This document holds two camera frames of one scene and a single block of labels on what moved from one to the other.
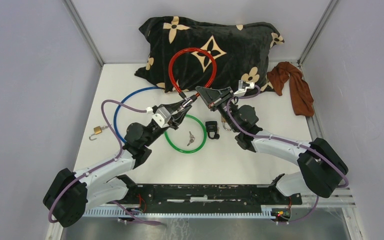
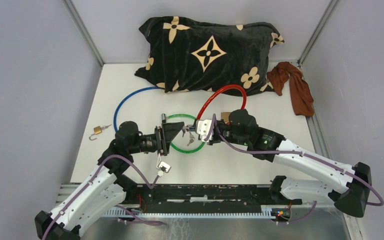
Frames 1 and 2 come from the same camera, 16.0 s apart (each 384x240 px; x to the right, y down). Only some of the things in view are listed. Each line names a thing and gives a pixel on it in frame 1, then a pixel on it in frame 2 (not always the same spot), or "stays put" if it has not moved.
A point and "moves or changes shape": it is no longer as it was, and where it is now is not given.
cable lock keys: [192, 138] stays put
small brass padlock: [97, 130] stays put
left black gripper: [177, 118] to [169, 130]
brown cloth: [301, 92] stays put
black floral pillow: [182, 54] stays put
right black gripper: [210, 96] to [213, 139]
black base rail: [174, 197] stays put
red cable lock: [188, 101] moves or changes shape
